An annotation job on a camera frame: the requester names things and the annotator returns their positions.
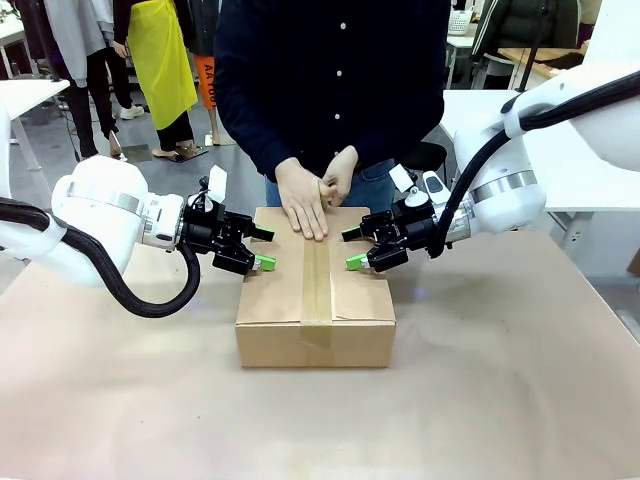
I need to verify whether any person's right forearm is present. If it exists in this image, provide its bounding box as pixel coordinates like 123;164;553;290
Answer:
215;99;296;182

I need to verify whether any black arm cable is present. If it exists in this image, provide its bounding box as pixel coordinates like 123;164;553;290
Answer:
0;197;202;320
429;69;640;259

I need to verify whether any wooden top work table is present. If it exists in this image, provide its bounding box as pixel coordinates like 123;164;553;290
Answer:
498;46;587;79

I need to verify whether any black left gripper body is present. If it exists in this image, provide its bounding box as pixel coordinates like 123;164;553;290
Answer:
180;202;236;256

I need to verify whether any brown cardboard shipping box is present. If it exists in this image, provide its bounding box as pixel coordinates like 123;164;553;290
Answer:
234;206;398;370

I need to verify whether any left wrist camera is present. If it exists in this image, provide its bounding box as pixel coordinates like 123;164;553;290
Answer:
187;165;227;214

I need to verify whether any dark mannequin base plate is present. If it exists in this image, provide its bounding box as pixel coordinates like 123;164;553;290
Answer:
154;143;209;162

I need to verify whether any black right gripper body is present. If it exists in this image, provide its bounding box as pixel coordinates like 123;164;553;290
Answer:
399;199;444;256

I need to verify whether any person's left hand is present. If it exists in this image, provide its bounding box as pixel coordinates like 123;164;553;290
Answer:
319;144;360;209

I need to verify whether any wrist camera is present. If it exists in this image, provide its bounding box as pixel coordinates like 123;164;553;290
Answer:
187;165;227;214
388;164;427;207

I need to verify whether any person in dark shirt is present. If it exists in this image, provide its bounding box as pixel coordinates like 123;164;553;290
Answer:
214;0;451;214

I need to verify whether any mannequin with grey hoodie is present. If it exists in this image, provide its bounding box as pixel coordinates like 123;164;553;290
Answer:
42;0;146;159

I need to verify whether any person's left forearm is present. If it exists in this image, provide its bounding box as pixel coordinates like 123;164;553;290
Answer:
349;99;446;169

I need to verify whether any large white table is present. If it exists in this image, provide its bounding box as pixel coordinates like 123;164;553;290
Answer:
442;89;640;251

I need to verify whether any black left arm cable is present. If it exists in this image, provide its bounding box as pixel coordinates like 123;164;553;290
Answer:
0;197;202;320

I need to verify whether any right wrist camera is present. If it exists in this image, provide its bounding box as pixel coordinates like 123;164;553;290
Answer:
388;164;427;207

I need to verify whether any white laundry basket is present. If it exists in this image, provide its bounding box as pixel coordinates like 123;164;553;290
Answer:
448;8;475;36

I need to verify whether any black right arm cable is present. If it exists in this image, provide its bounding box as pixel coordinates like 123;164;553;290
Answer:
429;69;640;259

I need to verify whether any dark hanging jacket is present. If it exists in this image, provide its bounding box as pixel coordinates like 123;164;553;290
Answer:
472;0;581;51

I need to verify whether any small white table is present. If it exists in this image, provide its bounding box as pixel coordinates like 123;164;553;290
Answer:
0;78;71;174

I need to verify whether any person's right hand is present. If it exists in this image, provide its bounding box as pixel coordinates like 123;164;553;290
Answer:
274;157;331;241

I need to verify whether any mannequin with yellow apron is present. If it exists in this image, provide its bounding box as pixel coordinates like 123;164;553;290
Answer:
112;0;201;161

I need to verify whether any clear brown tape strip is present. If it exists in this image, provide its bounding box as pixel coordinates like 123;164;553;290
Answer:
298;238;335;350

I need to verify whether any mannequin with orange shorts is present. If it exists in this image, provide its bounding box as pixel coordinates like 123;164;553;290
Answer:
187;0;239;147

